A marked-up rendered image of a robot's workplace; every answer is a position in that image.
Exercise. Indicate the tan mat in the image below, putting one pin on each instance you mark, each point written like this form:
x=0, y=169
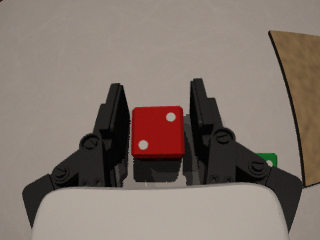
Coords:
x=299, y=58

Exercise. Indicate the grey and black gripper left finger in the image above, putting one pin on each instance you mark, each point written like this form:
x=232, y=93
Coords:
x=95, y=160

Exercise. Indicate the red die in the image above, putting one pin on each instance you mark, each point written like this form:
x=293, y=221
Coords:
x=157, y=133

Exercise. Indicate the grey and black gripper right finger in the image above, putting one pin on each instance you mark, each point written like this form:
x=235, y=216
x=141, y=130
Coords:
x=229, y=161

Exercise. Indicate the green die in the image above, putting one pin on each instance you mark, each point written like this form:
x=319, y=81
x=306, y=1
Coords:
x=271, y=158

